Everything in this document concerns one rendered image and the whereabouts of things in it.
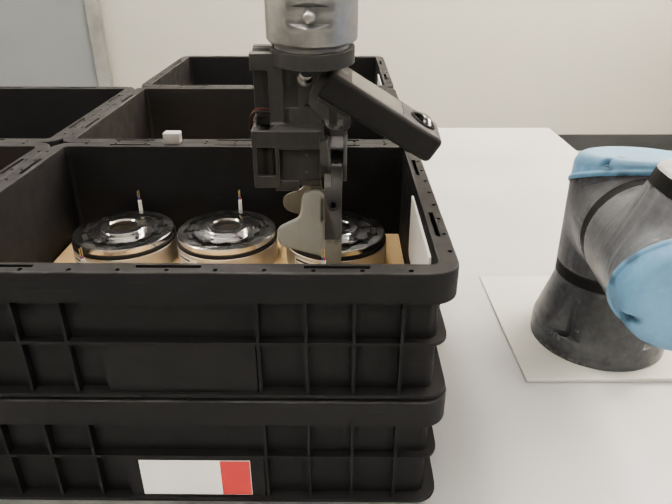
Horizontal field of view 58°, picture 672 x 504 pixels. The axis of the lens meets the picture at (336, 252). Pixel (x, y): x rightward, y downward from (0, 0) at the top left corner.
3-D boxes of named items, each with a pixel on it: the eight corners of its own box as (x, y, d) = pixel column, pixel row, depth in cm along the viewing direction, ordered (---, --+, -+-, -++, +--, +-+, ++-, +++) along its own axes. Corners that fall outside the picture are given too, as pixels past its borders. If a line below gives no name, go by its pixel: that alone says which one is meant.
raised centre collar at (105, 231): (154, 220, 65) (153, 215, 65) (139, 240, 60) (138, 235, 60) (109, 220, 65) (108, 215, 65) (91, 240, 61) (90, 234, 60)
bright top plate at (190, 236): (284, 217, 67) (283, 212, 67) (263, 258, 58) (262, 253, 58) (196, 212, 68) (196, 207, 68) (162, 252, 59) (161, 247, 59)
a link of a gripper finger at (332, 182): (322, 229, 57) (322, 137, 54) (341, 229, 57) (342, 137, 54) (321, 244, 53) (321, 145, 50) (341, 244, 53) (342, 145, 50)
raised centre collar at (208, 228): (255, 221, 65) (255, 216, 64) (243, 241, 60) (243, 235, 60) (211, 219, 65) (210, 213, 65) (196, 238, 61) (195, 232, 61)
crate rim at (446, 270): (414, 163, 68) (415, 143, 67) (461, 304, 41) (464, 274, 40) (61, 162, 68) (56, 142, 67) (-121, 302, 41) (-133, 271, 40)
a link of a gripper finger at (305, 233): (279, 277, 59) (277, 184, 56) (340, 278, 59) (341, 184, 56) (276, 289, 56) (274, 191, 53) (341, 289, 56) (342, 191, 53)
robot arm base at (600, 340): (645, 306, 79) (662, 238, 74) (681, 378, 65) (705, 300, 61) (525, 296, 81) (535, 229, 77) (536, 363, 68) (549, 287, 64)
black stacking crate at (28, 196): (408, 241, 72) (414, 148, 67) (446, 412, 46) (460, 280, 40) (78, 239, 72) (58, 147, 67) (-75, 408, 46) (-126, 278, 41)
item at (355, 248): (381, 216, 67) (381, 211, 67) (387, 257, 58) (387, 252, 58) (291, 215, 67) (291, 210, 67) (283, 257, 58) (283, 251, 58)
